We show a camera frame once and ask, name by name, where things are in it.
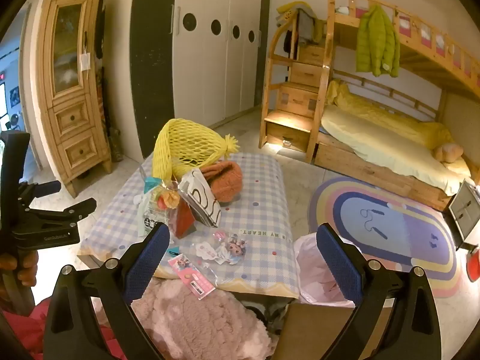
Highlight person's left hand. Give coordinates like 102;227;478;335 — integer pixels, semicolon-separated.
0;249;39;301

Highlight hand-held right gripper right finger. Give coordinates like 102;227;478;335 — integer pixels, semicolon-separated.
316;223;437;360

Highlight pink trash bag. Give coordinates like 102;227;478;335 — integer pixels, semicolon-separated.
293;232;357;304

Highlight pink printed card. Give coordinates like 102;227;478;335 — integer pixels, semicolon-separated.
167;254;217;301

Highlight cartoon figure sticker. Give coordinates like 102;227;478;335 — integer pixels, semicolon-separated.
213;232;250;265

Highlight clear plastic package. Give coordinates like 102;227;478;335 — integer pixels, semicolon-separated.
138;180;181;238

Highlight yellow foam net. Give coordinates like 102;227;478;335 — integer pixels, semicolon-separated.
152;118;240;179

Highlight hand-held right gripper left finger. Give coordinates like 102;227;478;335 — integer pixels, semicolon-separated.
43;222;171;360

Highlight white paper tag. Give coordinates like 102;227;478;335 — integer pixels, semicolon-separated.
79;52;92;80

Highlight tall wooden cabinet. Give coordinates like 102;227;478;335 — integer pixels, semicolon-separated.
35;0;113;197

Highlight wooden stair drawer unit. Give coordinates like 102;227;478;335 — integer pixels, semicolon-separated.
259;7;334;164

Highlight rainbow oval rug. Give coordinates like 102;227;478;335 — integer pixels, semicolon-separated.
308;176;463;300

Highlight wooden bunk bed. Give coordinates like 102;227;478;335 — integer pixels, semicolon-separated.
259;0;480;211

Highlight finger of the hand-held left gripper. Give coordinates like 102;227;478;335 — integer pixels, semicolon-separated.
20;197;97;227
18;180;62;200

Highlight white patterned paper bag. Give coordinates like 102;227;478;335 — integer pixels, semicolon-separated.
178;169;222;229

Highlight tan plush toy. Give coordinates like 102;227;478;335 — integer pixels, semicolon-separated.
433;143;465;164

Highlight green puffer jacket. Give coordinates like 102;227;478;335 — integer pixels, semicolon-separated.
355;4;401;78

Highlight grey garment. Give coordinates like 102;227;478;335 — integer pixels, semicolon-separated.
296;7;328;46

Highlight pink fluffy blanket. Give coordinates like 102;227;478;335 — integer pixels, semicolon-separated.
129;279;273;360

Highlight small clear wrapper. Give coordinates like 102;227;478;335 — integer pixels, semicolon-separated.
190;240;223;262

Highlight red round object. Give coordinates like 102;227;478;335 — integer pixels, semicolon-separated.
466;247;480;283

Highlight white wardrobe with round holes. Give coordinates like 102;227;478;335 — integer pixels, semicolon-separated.
131;0;271;158

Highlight yellow bedding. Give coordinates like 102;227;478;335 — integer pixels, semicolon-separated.
320;80;473;196

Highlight dark items beside cabinet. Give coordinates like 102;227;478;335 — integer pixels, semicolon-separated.
95;67;123;163

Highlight person's red clothing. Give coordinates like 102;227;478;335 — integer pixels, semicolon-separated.
0;296;126;360

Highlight yellow garment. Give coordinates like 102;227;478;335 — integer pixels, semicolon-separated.
277;2;317;24

